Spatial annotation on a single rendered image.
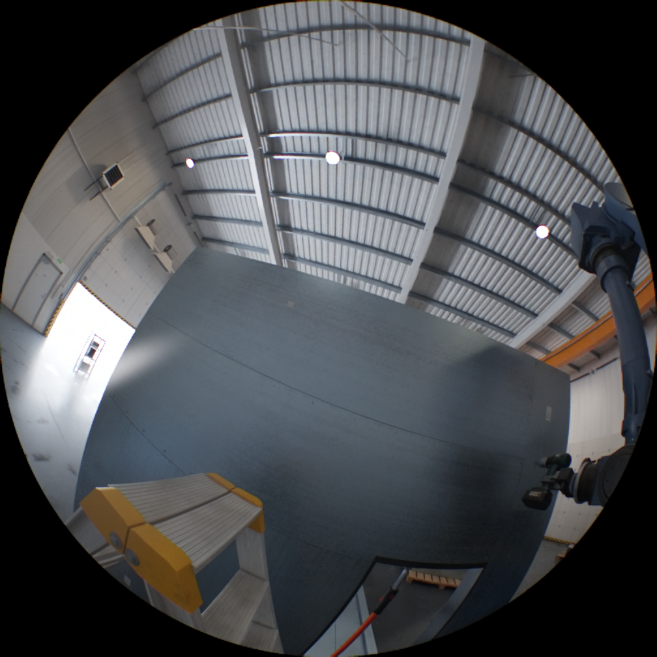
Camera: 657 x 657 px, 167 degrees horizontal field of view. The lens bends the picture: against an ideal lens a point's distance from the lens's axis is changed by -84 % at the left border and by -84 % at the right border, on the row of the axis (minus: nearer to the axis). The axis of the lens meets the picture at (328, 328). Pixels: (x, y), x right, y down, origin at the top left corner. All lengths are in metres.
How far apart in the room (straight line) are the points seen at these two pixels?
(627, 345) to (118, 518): 1.17
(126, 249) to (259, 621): 10.13
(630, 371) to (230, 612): 1.12
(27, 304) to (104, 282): 3.40
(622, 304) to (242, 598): 1.31
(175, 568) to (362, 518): 0.74
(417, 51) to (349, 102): 2.05
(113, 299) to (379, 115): 10.49
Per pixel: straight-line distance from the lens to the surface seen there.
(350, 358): 0.92
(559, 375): 1.59
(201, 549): 0.36
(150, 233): 9.68
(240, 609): 0.58
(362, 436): 0.87
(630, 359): 0.91
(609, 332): 8.26
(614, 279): 1.08
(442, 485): 0.99
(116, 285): 10.22
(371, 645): 3.05
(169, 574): 0.32
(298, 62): 6.35
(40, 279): 9.47
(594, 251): 1.18
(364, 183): 6.48
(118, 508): 0.35
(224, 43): 6.73
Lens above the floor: 2.54
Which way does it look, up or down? 25 degrees up
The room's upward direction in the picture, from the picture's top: 25 degrees clockwise
